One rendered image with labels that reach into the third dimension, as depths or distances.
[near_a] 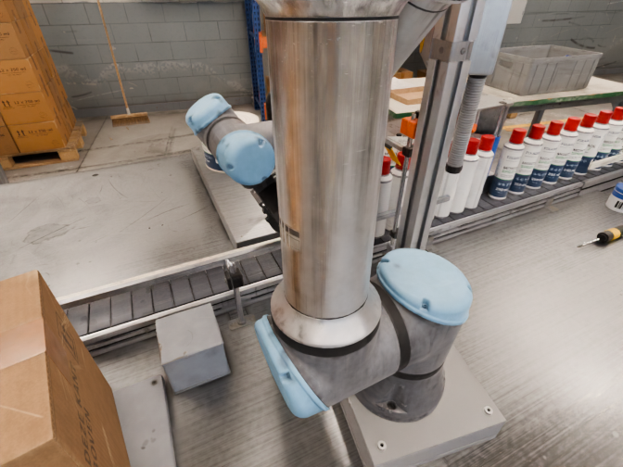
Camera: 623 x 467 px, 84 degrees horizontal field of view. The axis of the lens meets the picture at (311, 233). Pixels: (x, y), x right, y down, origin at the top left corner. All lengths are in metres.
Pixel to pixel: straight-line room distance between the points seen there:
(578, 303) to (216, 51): 4.75
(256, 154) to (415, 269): 0.26
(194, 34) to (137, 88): 0.98
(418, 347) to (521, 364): 0.38
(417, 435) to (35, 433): 0.44
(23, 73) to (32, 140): 0.56
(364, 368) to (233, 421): 0.32
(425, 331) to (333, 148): 0.26
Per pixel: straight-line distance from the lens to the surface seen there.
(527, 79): 2.73
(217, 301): 0.76
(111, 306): 0.81
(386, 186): 0.81
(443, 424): 0.60
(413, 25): 0.38
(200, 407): 0.67
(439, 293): 0.42
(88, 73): 5.30
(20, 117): 4.02
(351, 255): 0.29
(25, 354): 0.44
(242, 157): 0.50
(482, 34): 0.64
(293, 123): 0.24
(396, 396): 0.55
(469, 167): 0.98
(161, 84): 5.21
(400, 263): 0.44
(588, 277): 1.07
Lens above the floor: 1.41
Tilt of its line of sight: 36 degrees down
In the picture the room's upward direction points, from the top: straight up
